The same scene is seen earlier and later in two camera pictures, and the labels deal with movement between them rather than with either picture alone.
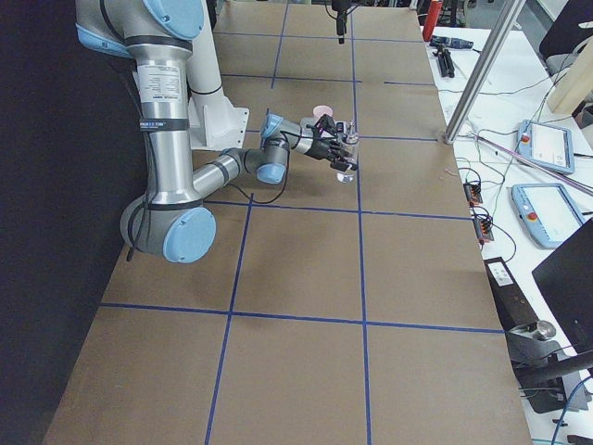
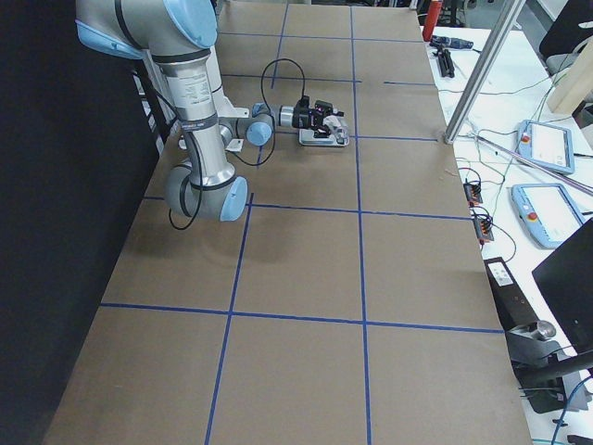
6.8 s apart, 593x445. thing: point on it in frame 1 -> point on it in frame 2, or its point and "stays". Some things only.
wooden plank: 574,83 stays
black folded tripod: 445,61 stays
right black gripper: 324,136 -> 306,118
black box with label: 513,309 stays
